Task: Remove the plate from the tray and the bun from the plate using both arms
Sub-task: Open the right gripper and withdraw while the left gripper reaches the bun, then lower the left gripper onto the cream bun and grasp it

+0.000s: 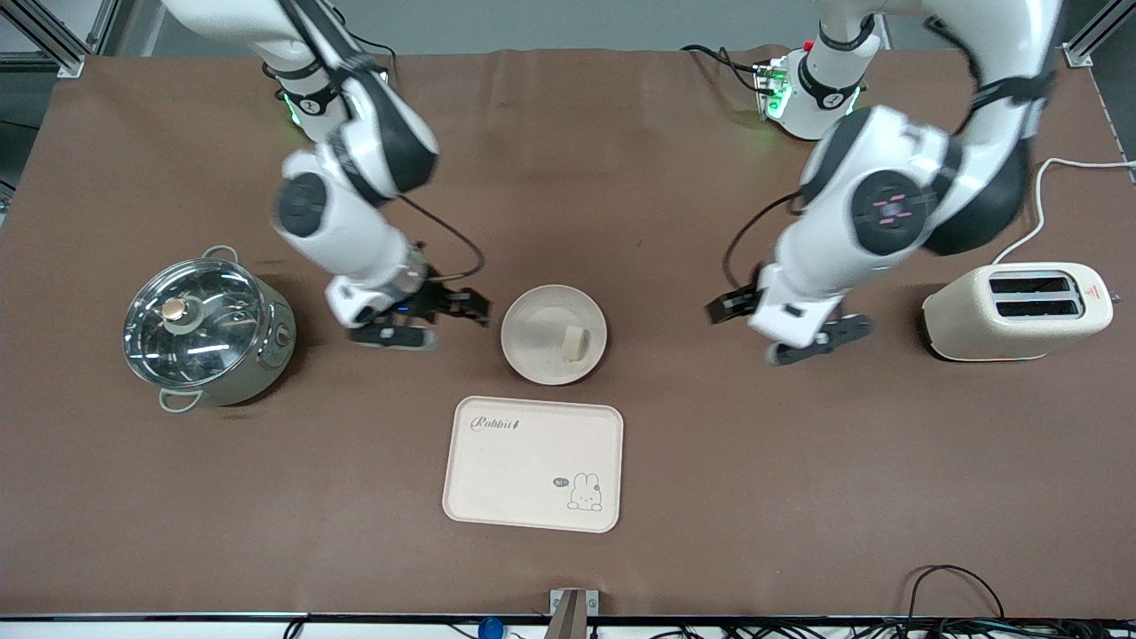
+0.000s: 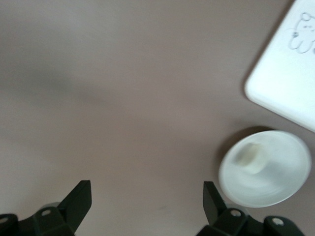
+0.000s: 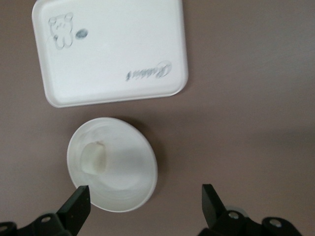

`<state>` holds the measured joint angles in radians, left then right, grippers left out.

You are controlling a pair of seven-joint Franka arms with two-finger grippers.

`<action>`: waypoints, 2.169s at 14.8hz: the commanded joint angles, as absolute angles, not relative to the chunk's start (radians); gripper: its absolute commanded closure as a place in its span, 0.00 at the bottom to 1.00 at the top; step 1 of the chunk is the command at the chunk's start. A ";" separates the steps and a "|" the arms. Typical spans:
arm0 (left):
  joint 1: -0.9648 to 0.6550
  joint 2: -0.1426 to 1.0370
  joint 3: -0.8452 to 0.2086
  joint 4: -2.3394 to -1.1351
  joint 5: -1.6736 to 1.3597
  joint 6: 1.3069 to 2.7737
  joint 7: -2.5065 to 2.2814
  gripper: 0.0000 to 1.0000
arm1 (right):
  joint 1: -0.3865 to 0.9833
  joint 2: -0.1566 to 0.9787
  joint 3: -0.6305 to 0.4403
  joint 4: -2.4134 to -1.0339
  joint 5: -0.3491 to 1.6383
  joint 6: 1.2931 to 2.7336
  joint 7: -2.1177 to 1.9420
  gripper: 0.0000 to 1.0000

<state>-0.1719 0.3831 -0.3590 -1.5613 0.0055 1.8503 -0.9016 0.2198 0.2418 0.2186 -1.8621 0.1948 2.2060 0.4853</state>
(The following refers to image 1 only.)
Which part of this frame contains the round cream plate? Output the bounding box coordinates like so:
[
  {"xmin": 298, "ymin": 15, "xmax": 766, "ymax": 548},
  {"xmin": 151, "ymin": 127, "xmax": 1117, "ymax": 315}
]
[{"xmin": 501, "ymin": 284, "xmax": 610, "ymax": 387}]

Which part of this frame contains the steel electric cooking pot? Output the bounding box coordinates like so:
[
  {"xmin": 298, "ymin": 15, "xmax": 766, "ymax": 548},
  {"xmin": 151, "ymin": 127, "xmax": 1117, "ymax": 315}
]
[{"xmin": 122, "ymin": 245, "xmax": 297, "ymax": 414}]

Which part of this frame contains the glass pot lid with knob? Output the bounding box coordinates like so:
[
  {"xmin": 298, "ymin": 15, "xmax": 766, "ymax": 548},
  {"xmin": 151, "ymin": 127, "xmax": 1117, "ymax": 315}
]
[{"xmin": 122, "ymin": 258, "xmax": 268, "ymax": 392}]

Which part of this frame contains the cream rabbit print tray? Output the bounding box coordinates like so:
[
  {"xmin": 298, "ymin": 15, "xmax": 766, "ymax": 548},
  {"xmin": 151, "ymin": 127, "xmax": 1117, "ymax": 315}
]
[{"xmin": 441, "ymin": 395, "xmax": 626, "ymax": 534}]

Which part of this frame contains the cream two slot toaster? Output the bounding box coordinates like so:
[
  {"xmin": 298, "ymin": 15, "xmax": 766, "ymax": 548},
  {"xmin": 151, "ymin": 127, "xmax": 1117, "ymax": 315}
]
[{"xmin": 921, "ymin": 261, "xmax": 1116, "ymax": 363}]

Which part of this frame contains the green lit base connector box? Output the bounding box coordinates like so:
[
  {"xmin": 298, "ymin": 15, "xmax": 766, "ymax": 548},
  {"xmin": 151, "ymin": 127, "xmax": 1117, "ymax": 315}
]
[{"xmin": 752, "ymin": 57, "xmax": 793, "ymax": 122}]

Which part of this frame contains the brown table cover sheet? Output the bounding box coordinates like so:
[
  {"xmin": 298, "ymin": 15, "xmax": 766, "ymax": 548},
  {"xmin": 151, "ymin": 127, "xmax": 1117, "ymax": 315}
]
[{"xmin": 0, "ymin": 44, "xmax": 1136, "ymax": 621}]

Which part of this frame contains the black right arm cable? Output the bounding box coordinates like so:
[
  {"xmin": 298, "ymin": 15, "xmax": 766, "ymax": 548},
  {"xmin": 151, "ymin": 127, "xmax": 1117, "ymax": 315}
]
[{"xmin": 398, "ymin": 193, "xmax": 487, "ymax": 287}]

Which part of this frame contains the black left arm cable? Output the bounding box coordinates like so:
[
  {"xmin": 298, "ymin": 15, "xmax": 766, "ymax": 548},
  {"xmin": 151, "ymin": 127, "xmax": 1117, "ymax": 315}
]
[{"xmin": 722, "ymin": 190, "xmax": 805, "ymax": 296}]

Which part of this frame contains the black arm base cable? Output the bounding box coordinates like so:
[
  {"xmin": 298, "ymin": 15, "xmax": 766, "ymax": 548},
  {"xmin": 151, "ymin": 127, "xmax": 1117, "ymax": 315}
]
[{"xmin": 680, "ymin": 43, "xmax": 766, "ymax": 95}]

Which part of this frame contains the white toaster power cable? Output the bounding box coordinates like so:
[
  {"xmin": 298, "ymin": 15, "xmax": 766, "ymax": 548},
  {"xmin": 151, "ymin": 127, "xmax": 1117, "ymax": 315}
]
[{"xmin": 990, "ymin": 157, "xmax": 1136, "ymax": 266}]

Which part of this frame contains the black looped floor cable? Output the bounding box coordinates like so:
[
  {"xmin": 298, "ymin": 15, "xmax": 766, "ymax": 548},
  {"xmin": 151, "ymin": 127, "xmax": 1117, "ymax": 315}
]
[{"xmin": 902, "ymin": 564, "xmax": 1009, "ymax": 624}]

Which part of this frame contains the grey metal bracket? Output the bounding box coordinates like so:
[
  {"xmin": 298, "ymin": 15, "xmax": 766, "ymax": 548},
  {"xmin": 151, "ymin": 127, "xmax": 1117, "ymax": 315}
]
[{"xmin": 548, "ymin": 588, "xmax": 601, "ymax": 639}]

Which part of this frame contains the aluminium frame profile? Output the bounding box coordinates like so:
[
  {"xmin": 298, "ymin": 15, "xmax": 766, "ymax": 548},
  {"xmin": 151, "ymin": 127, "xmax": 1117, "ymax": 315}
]
[
  {"xmin": 0, "ymin": 0, "xmax": 123, "ymax": 79},
  {"xmin": 1060, "ymin": 0, "xmax": 1136, "ymax": 69}
]

